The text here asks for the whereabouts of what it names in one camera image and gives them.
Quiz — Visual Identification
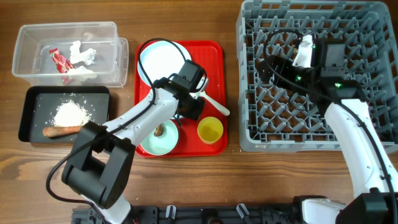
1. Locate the yellow plastic cup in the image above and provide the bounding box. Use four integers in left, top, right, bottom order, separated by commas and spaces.
197, 116, 224, 144

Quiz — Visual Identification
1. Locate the white plastic spoon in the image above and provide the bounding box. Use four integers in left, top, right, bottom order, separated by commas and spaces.
190, 91, 230, 116

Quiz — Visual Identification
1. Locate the brown food scrap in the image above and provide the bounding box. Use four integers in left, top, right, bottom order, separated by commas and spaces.
154, 124, 164, 137

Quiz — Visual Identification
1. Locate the mint green bowl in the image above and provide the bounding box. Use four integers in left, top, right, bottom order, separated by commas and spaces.
141, 120, 179, 156

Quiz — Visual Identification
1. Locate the light blue plate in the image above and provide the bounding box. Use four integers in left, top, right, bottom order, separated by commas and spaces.
140, 40, 192, 83

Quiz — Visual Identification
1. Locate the white tissue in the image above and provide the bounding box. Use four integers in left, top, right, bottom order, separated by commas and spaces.
67, 66, 97, 82
70, 40, 96, 65

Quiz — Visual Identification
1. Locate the red snack wrapper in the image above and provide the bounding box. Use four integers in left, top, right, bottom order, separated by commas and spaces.
49, 48, 73, 85

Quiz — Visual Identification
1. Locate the pile of white rice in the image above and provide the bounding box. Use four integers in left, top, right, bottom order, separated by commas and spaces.
50, 100, 91, 127

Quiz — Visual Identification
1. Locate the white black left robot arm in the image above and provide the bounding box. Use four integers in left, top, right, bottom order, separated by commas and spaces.
45, 58, 207, 223

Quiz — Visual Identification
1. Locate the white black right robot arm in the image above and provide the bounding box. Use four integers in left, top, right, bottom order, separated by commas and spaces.
256, 30, 397, 223

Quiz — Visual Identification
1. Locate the grey dishwasher rack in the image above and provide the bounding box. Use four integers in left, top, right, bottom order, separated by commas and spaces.
236, 1, 397, 153

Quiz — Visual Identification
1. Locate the clear plastic waste bin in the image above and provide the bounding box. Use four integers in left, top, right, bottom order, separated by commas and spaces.
12, 22, 129, 88

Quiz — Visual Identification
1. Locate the black food waste tray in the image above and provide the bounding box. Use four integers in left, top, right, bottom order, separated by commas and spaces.
18, 86, 111, 143

